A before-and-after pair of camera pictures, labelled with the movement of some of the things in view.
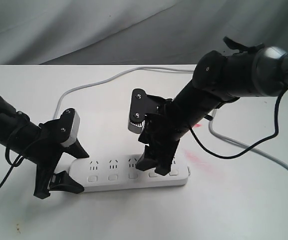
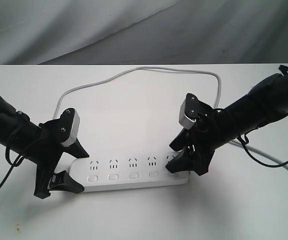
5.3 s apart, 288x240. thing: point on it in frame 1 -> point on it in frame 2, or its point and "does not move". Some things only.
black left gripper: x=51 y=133 does not move
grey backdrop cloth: x=86 y=32 does not move
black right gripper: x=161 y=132 -> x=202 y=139
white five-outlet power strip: x=119 y=172 does not move
